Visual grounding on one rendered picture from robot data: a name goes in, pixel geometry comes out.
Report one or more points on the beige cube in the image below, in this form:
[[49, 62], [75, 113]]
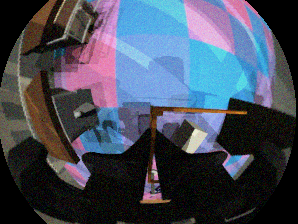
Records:
[[190, 136]]

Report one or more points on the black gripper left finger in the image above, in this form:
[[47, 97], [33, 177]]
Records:
[[133, 164]]

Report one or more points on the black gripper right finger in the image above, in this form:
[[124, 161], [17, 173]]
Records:
[[173, 163]]

